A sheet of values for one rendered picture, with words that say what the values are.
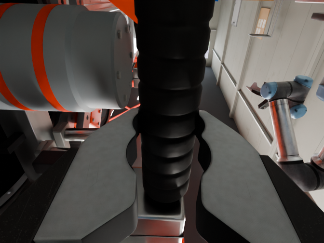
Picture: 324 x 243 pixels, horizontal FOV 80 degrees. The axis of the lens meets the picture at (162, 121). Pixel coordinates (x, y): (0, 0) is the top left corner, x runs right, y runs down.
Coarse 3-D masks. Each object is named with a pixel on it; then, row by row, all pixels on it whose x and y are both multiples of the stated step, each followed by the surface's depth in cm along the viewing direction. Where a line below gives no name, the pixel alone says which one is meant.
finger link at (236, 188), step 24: (216, 120) 10; (216, 144) 9; (240, 144) 9; (216, 168) 8; (240, 168) 8; (264, 168) 8; (216, 192) 7; (240, 192) 7; (264, 192) 7; (216, 216) 6; (240, 216) 6; (264, 216) 6; (216, 240) 6; (240, 240) 6; (264, 240) 5; (288, 240) 5
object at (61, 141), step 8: (56, 128) 36; (64, 128) 37; (72, 128) 38; (80, 128) 38; (88, 128) 38; (96, 128) 38; (56, 136) 36; (64, 136) 37; (72, 136) 37; (80, 136) 37; (56, 144) 37; (64, 144) 37
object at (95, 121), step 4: (96, 108) 58; (100, 108) 62; (76, 112) 54; (92, 112) 55; (96, 112) 58; (100, 112) 61; (76, 116) 54; (92, 116) 55; (96, 116) 58; (100, 116) 62; (76, 120) 53; (92, 120) 55; (96, 120) 58; (100, 120) 62; (92, 124) 55; (96, 124) 59
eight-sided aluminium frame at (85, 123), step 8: (56, 0) 43; (64, 0) 46; (72, 0) 43; (80, 0) 46; (64, 112) 50; (72, 112) 52; (80, 112) 50; (88, 112) 52; (64, 120) 49; (72, 120) 52; (80, 120) 49; (88, 120) 52; (72, 144) 48
